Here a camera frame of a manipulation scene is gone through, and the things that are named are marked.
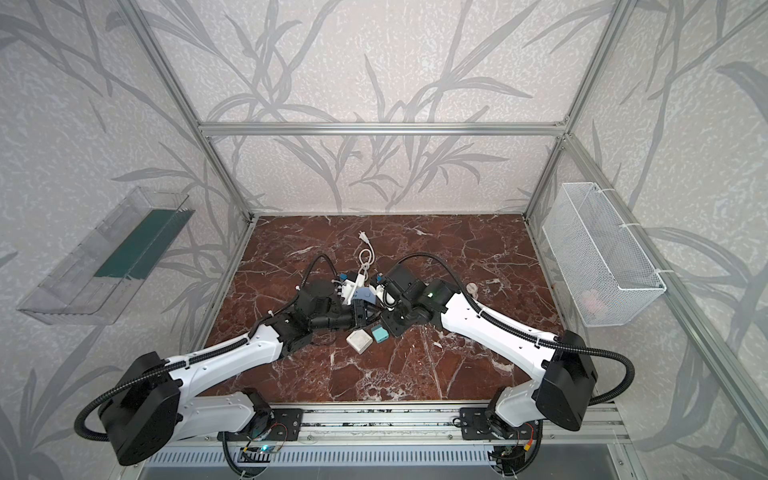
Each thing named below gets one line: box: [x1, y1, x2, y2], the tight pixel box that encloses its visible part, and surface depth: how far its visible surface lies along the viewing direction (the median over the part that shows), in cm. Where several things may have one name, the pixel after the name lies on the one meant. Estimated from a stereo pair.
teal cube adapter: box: [371, 324, 389, 344], surface depth 88 cm
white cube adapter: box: [346, 329, 374, 355], surface depth 88 cm
